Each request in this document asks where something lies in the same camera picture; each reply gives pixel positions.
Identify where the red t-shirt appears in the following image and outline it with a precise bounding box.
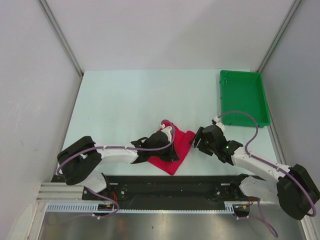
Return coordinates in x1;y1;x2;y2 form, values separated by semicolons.
148;124;196;176

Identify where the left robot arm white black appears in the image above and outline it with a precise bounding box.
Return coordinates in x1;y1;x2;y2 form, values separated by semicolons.
56;126;180;200

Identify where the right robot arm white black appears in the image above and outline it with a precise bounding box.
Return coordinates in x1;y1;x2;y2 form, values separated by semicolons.
190;124;320;220

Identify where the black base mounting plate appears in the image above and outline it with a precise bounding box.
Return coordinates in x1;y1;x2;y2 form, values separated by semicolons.
81;173;258;208

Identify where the green plastic tray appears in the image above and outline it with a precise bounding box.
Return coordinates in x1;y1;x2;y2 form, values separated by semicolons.
219;70;271;128

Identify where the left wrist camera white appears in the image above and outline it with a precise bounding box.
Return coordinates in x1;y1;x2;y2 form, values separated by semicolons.
159;123;175;142

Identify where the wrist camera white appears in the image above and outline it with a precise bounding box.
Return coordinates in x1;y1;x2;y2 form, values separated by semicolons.
211;116;225;132
159;123;175;142

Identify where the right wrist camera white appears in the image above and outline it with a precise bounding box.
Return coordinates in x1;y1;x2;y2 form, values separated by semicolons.
211;116;225;132

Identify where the slotted cable duct grey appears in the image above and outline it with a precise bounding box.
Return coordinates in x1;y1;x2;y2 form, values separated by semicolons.
46;202;235;214

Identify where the aluminium frame rail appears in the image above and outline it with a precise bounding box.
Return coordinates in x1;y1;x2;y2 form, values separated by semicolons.
36;182;84;203

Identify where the left aluminium corner post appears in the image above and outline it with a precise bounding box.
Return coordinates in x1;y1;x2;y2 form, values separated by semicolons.
37;0;84;77

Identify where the aluminium corner post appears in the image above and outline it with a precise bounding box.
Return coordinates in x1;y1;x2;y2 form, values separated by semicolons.
37;0;84;77
256;0;304;73

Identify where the right aluminium corner post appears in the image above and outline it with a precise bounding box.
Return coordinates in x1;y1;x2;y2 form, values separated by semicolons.
256;0;304;73

